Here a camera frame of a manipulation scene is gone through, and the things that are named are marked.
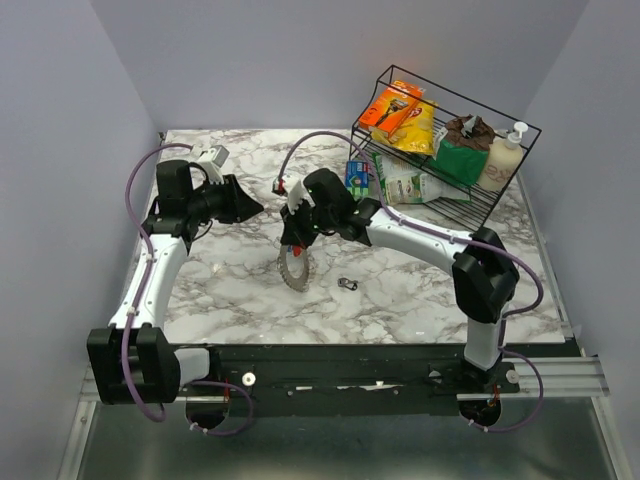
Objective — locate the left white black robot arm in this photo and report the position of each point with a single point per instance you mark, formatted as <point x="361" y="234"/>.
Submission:
<point x="131" y="358"/>

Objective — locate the green white snack packet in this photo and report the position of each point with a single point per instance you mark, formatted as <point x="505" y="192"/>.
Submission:
<point x="404" y="184"/>

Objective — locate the yellow chips bag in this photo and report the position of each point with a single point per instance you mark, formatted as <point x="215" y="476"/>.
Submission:
<point x="415" y="134"/>

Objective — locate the small silver key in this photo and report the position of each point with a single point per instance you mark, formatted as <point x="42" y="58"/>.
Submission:
<point x="346" y="283"/>

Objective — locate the orange razor box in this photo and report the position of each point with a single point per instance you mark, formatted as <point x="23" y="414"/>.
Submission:
<point x="389" y="110"/>

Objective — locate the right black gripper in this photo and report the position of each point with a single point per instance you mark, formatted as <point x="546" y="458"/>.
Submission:
<point x="291" y="233"/>

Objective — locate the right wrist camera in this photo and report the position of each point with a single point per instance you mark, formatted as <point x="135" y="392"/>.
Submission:
<point x="295" y="194"/>

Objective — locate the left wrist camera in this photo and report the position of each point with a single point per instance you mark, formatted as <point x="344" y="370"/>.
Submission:
<point x="211" y="160"/>

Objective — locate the blue green small box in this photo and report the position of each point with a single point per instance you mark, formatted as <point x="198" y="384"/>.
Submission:
<point x="356" y="178"/>

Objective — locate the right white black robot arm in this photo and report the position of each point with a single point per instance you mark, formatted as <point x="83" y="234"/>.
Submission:
<point x="484" y="275"/>

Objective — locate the black wire shelf rack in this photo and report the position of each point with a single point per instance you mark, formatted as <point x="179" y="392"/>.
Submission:
<point x="449" y="104"/>

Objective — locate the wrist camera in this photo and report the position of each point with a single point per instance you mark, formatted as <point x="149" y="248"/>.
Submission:
<point x="295" y="194"/>
<point x="211" y="160"/>

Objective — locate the green brown paper bag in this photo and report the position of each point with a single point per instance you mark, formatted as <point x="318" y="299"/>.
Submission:
<point x="461" y="149"/>

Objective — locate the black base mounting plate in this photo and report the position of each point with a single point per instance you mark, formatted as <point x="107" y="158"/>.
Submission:
<point x="340" y="380"/>

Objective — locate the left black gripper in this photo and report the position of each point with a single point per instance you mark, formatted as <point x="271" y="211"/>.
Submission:
<point x="239" y="206"/>

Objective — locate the cream pump lotion bottle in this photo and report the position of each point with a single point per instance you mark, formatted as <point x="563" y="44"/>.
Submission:
<point x="505" y="155"/>

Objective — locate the aluminium extrusion rail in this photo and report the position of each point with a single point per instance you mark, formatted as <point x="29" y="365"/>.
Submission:
<point x="564" y="377"/>

